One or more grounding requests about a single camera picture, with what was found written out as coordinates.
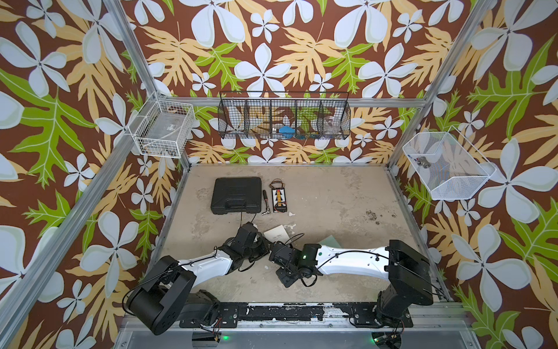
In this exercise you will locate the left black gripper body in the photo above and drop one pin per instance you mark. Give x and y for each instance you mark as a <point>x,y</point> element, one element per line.
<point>258,249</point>

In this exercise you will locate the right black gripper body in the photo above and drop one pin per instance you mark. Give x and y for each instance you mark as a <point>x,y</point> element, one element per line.
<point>286,275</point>

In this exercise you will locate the white drawer jewelry box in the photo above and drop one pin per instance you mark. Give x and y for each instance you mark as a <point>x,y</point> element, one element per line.
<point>277,234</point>

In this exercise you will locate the teal jewelry box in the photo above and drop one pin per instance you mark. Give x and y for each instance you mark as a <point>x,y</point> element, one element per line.
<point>330,241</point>

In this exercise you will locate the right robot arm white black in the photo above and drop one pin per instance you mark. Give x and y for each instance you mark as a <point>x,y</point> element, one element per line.
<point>406,270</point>

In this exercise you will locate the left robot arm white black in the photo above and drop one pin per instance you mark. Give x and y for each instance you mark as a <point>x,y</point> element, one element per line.
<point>165,295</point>

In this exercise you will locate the chrome ratchet wrench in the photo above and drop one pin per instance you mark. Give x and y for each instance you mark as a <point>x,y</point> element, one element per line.
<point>266,203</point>

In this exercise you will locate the black plastic tool case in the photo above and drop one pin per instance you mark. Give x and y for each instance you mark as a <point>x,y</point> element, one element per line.
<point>237,194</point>

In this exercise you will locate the black charging board yellow connectors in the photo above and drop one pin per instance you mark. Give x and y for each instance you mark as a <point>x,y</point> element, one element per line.
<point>278,196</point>

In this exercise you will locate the blue object in basket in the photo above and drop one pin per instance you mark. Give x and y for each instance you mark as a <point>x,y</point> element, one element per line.
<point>287,132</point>

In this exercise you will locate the white mesh basket right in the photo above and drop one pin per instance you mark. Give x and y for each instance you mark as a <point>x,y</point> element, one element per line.
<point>458,171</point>

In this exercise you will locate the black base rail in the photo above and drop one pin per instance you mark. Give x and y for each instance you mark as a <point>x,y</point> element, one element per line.
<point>296,313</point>

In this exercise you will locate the black wire basket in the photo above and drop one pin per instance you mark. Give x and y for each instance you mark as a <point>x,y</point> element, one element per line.
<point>260,114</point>

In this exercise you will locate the white wire basket left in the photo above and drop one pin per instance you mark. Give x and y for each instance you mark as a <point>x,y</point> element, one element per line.
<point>161,127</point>

